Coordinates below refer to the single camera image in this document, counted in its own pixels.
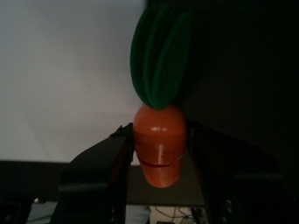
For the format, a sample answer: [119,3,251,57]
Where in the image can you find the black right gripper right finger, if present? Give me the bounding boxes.
[185,119,299,224]

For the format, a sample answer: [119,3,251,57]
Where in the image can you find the black cloth curtain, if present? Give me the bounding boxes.
[144,0,299,187]

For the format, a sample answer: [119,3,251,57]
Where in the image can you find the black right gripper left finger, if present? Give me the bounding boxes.
[49,122,136,224]

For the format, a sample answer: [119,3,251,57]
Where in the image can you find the black cable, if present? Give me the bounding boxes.
[153,206,192,220]

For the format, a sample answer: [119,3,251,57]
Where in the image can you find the orange toy carrot green leaves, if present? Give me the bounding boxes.
[128,3,195,189]

